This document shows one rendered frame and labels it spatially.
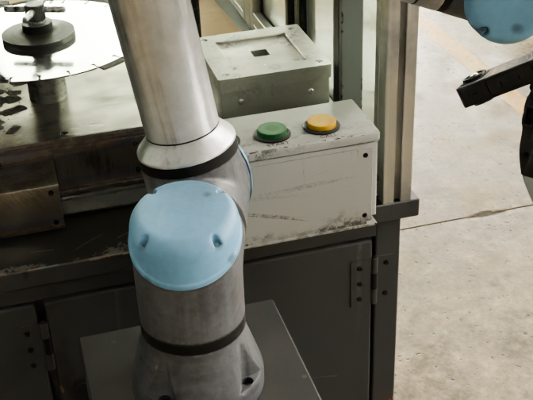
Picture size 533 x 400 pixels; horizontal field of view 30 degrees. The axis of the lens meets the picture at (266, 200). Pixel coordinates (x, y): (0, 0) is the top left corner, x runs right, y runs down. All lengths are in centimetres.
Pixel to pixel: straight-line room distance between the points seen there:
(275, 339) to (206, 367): 16
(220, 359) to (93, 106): 62
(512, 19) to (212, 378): 49
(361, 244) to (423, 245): 123
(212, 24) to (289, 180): 85
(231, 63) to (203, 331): 62
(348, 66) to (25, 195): 50
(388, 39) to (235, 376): 52
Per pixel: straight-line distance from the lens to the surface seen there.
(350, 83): 149
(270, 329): 123
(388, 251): 154
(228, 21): 215
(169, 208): 104
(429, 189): 299
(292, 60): 157
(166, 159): 110
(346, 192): 138
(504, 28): 90
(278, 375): 117
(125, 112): 155
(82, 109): 157
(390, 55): 137
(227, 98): 152
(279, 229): 137
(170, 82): 107
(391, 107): 140
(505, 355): 239
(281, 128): 133
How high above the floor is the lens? 151
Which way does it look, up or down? 31 degrees down
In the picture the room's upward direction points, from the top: 2 degrees counter-clockwise
